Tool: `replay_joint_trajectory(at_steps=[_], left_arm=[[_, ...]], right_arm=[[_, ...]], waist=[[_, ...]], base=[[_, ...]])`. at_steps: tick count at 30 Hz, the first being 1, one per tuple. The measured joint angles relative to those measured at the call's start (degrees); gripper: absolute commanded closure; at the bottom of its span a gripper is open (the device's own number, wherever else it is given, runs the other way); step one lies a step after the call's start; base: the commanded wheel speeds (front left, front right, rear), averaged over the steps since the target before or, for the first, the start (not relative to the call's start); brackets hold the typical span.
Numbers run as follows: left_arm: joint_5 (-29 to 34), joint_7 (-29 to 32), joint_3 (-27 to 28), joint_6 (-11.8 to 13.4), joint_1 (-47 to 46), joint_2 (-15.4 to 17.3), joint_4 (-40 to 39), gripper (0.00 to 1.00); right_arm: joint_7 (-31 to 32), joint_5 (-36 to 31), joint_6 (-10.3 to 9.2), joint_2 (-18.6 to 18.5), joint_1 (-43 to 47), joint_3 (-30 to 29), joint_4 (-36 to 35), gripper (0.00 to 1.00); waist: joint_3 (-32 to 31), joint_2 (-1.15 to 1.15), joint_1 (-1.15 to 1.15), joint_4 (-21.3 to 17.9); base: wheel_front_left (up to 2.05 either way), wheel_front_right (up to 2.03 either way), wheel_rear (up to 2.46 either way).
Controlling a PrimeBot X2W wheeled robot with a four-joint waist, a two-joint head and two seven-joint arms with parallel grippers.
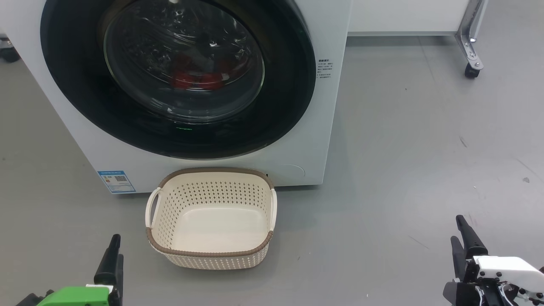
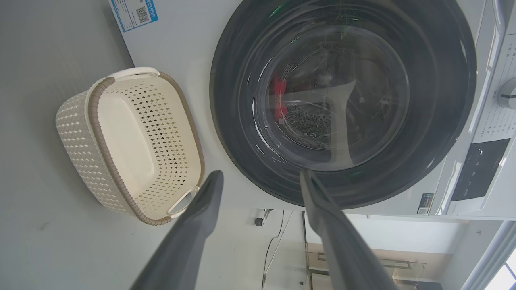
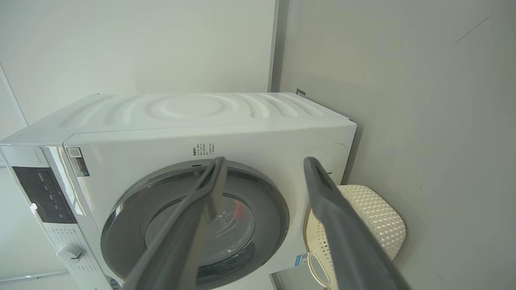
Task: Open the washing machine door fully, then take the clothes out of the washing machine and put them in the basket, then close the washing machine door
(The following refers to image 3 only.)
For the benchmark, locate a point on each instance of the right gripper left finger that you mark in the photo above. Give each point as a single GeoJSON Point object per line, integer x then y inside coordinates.
{"type": "Point", "coordinates": [181, 241]}

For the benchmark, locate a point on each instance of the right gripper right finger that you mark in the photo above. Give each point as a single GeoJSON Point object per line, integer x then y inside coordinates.
{"type": "Point", "coordinates": [346, 241]}

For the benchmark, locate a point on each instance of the round glass washer door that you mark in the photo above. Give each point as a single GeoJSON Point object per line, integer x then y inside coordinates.
{"type": "Point", "coordinates": [129, 225]}

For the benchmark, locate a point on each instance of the red cloth garment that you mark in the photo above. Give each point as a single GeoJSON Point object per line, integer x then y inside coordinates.
{"type": "Point", "coordinates": [238, 209]}

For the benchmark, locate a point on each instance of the cream perforated laundry basket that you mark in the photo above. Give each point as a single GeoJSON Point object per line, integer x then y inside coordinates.
{"type": "Point", "coordinates": [379, 217]}

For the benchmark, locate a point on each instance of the white front-load washing machine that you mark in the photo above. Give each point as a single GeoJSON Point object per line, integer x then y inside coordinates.
{"type": "Point", "coordinates": [161, 137]}

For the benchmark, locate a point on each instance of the white appliance control knob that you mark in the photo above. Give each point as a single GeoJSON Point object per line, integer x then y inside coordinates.
{"type": "Point", "coordinates": [70, 253]}

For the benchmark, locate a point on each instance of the blue energy label sticker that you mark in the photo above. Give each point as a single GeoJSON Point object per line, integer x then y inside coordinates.
{"type": "Point", "coordinates": [302, 259]}

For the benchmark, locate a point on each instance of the black QR code sticker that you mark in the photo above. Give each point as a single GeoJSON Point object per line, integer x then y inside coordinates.
{"type": "Point", "coordinates": [78, 162]}

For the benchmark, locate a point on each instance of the white partition panel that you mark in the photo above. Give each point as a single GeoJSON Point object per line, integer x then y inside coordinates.
{"type": "Point", "coordinates": [141, 40]}

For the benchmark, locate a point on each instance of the small dark metal bracket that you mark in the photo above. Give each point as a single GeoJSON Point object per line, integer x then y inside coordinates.
{"type": "Point", "coordinates": [300, 92]}

